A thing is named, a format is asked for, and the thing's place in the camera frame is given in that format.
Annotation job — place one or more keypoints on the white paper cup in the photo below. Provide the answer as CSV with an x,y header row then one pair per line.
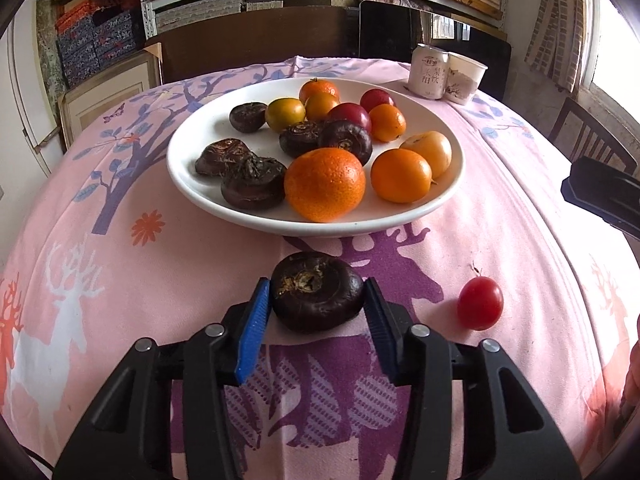
x,y
466,80

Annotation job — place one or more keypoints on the large orange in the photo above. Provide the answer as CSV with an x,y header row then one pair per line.
x,y
325,185

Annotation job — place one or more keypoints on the white door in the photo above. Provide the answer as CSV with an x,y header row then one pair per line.
x,y
27,90

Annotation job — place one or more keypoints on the white oval plate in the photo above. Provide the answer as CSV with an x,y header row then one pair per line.
x,y
200,195

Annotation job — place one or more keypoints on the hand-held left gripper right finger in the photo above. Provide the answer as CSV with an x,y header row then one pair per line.
x,y
382,332

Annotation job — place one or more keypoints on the patterned curtain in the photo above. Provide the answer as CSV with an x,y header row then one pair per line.
x,y
560,25

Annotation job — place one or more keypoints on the dark water chestnut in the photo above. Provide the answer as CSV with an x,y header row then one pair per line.
x,y
299,139
347,140
316,294
220,156
248,117
254,183

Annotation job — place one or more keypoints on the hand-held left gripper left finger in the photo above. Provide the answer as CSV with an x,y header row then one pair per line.
x,y
252,332

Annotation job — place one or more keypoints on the dark wooden chair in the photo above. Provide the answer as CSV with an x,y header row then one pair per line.
x,y
587,132

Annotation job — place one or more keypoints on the white drink can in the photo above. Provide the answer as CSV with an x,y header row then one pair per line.
x,y
427,72

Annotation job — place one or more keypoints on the pink printed tablecloth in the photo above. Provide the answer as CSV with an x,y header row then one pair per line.
x,y
150,285

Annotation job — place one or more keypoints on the window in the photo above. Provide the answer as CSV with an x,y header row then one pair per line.
x,y
617,45

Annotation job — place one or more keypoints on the framed picture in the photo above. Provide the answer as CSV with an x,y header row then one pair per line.
x,y
107,95

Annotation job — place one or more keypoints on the mandarin with stem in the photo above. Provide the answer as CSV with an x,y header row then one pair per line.
x,y
317,89

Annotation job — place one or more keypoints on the yellow green tomato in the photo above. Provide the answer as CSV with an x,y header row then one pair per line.
x,y
284,114

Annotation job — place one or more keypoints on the stack of blue patterned boxes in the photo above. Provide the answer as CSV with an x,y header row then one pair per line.
x,y
95,42

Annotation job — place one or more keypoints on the yellow cherry tomato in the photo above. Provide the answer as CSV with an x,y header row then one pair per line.
x,y
431,150

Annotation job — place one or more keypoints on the black glossy board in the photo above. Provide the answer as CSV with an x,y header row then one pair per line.
x,y
385,32

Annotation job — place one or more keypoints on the orange yellow tomato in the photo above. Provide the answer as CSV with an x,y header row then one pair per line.
x,y
321,106

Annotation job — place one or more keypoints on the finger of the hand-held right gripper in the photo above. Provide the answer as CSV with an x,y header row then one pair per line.
x,y
600,190

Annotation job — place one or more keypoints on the brown wooden board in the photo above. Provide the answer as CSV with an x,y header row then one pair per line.
x,y
250,42

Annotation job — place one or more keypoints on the red cherry tomato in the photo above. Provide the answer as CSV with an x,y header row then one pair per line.
x,y
376,100
480,304

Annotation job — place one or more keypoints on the orange cherry tomato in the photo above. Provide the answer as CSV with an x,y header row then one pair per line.
x,y
401,176

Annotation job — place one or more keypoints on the person's right forearm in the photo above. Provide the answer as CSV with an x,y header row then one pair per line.
x,y
632,380

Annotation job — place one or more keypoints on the dark red tomato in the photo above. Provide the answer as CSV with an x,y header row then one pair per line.
x,y
351,115

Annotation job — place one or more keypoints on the small orange kumquat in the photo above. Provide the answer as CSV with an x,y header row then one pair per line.
x,y
388,123

